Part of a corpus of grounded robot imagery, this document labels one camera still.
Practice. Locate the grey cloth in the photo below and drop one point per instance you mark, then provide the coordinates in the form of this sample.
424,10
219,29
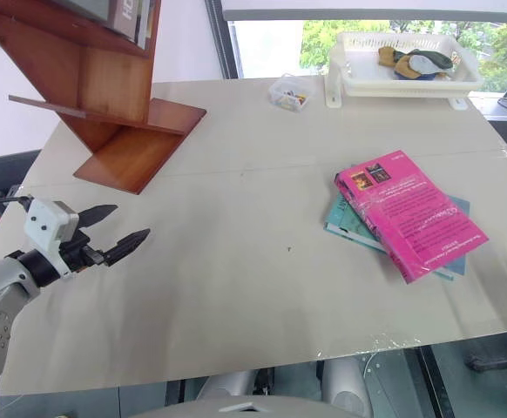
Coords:
425,67

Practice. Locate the teal green book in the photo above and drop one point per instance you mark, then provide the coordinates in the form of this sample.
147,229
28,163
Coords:
342,215

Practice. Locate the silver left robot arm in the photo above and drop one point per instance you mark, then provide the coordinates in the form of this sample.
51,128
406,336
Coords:
1,278

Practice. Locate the white roller blind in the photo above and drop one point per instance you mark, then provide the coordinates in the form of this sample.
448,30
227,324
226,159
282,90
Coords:
367,8

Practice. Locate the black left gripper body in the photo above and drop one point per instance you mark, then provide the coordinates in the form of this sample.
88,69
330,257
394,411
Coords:
77,253

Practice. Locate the blue cloth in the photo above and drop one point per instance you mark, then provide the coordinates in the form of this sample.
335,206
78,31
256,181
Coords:
414,76

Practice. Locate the clear plastic box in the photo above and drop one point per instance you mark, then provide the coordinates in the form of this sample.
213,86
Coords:
290,98

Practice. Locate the black chair base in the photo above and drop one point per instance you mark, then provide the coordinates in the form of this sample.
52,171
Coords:
502,359

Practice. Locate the pink book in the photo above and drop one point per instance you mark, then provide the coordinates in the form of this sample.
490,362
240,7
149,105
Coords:
410,217

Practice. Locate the dark window frame post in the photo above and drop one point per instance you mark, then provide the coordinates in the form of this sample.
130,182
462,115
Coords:
221,39

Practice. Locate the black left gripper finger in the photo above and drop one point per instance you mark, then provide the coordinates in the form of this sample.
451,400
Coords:
99,213
127,244

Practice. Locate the white plastic rack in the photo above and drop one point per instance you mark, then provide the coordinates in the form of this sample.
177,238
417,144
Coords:
334,93

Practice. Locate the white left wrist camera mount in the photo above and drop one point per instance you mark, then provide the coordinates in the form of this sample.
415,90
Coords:
44,222

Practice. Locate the silver robot leg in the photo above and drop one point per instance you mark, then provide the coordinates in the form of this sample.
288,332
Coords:
347,383

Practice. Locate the tan cloth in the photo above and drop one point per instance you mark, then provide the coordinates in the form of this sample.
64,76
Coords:
388,58

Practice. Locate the brown wooden bookshelf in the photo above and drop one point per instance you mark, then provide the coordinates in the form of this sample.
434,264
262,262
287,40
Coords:
105,74

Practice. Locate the white plastic basket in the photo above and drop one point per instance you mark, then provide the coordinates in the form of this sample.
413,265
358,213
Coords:
362,69

